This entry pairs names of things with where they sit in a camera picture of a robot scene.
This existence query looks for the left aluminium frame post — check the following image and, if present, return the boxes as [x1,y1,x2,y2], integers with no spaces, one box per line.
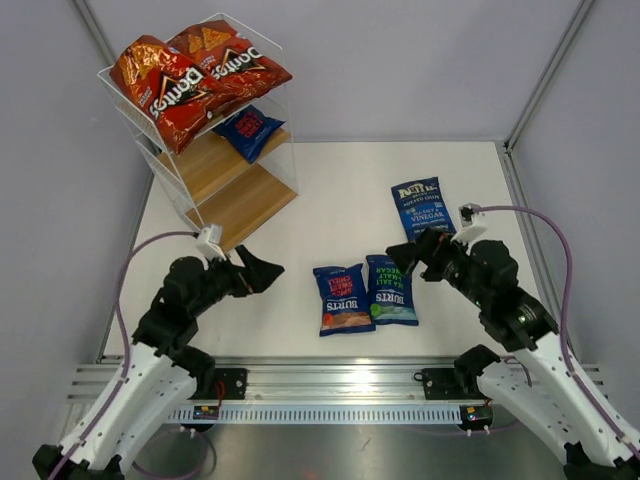
[70,0,117,66]

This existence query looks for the white wire wooden shelf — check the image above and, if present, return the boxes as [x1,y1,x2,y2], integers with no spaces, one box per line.
[97,12,300,260]

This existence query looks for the red Doritos bag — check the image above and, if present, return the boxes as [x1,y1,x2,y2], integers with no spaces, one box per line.
[110,35,236,154]
[168,20,292,115]

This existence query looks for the aluminium frame post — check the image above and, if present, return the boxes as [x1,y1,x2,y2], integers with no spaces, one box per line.
[70,0,117,66]
[503,0,597,155]

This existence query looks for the white slotted cable duct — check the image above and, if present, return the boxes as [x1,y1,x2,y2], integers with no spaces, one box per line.
[166,404,462,425]

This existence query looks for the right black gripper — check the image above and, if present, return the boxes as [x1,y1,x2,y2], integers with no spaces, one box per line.
[386,225,490,308]

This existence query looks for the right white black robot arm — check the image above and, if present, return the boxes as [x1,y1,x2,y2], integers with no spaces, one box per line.
[386,229,639,479]

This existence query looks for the blue Burts chilli bag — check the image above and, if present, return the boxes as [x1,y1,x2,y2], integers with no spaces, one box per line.
[212,106,285,164]
[313,263,376,337]

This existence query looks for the blue Kettle vinegar chips bag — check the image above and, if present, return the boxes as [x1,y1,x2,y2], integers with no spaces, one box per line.
[391,177,456,241]

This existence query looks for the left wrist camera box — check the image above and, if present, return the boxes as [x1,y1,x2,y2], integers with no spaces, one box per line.
[196,224,227,262]

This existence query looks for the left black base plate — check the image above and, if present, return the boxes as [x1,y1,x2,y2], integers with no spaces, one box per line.
[192,367,248,401]

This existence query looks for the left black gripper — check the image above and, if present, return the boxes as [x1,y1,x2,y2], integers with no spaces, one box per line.
[190,244,284,317]

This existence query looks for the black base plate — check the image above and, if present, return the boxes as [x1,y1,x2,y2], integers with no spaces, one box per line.
[192,367,248,401]
[413,367,485,401]

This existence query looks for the right aluminium frame post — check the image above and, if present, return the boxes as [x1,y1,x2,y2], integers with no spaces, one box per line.
[503,0,597,155]

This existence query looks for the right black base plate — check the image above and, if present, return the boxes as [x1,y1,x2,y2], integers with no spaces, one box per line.
[413,367,485,401]

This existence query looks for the aluminium mounting rail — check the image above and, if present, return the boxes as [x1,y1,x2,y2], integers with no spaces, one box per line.
[64,356,455,406]

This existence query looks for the blue Burts vinegar bag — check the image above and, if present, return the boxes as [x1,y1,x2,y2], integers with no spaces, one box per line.
[366,254,419,326]

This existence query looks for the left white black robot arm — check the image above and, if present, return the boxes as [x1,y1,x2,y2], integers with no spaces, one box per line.
[32,246,285,479]

